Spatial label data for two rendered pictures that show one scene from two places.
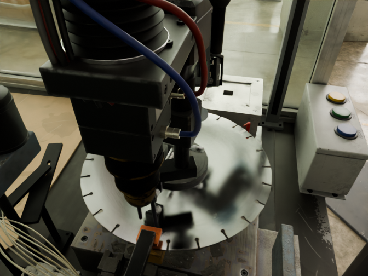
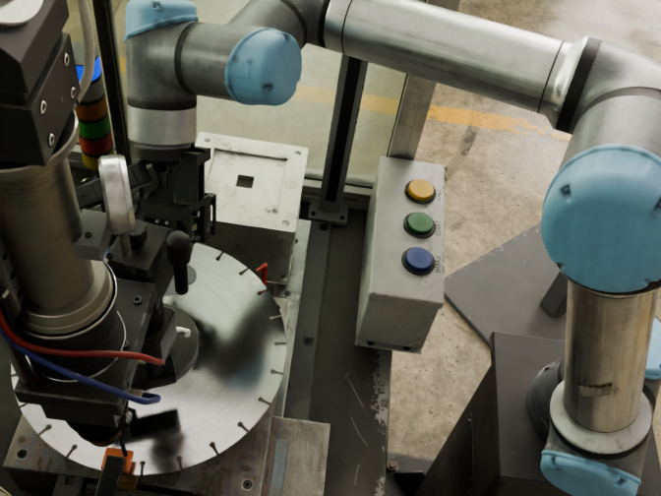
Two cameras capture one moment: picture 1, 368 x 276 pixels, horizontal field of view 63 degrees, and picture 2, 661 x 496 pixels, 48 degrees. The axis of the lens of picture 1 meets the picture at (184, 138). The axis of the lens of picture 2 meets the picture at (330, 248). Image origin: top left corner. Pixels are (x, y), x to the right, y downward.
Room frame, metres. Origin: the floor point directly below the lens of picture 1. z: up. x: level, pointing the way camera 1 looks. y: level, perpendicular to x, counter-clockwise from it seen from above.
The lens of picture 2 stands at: (-0.11, -0.05, 1.77)
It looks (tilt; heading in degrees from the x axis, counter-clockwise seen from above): 52 degrees down; 344
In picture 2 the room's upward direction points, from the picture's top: 11 degrees clockwise
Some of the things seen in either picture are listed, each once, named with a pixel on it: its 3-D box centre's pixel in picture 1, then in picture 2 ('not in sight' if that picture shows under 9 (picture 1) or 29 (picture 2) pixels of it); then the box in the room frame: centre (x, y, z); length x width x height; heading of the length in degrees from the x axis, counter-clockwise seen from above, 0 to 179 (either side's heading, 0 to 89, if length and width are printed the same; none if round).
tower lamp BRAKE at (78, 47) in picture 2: not in sight; (82, 62); (0.67, 0.09, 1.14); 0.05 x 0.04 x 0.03; 77
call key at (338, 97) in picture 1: (335, 98); (420, 192); (0.66, -0.40, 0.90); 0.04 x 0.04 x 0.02
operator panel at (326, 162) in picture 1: (324, 136); (400, 253); (0.59, -0.37, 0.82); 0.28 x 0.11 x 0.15; 167
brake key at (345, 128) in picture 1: (345, 132); (418, 261); (0.52, -0.37, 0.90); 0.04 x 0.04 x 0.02
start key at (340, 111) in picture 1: (340, 114); (419, 225); (0.59, -0.38, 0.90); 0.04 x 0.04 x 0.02
